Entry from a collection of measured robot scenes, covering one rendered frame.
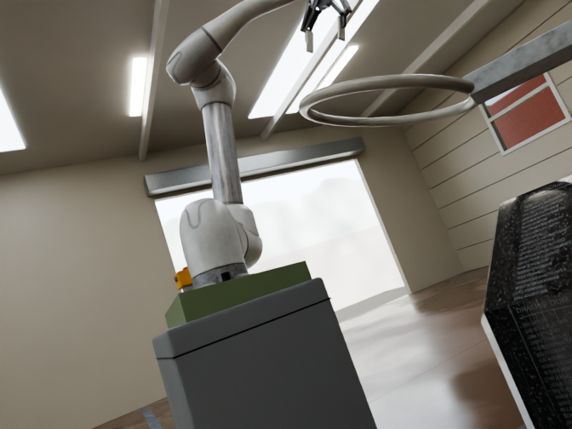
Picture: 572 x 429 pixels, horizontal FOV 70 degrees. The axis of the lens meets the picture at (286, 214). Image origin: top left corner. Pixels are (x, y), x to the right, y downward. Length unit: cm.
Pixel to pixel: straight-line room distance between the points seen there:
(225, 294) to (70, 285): 619
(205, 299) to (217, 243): 20
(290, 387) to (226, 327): 20
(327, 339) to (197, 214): 47
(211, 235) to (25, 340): 609
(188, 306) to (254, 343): 17
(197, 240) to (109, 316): 592
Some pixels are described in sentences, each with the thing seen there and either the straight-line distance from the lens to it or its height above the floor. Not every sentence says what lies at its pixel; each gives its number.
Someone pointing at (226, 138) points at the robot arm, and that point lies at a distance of 145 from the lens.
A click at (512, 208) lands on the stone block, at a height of 80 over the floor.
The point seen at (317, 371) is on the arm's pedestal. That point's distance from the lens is 103.
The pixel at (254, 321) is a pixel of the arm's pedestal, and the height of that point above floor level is 75.
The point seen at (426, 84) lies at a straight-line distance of 101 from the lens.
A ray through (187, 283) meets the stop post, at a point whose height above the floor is 101.
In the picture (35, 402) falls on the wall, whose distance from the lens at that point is 706.
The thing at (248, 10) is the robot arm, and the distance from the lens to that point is 147.
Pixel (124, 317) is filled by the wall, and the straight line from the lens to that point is 700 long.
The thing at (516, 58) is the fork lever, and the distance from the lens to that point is 111.
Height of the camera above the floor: 78
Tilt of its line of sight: 11 degrees up
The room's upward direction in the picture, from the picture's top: 20 degrees counter-clockwise
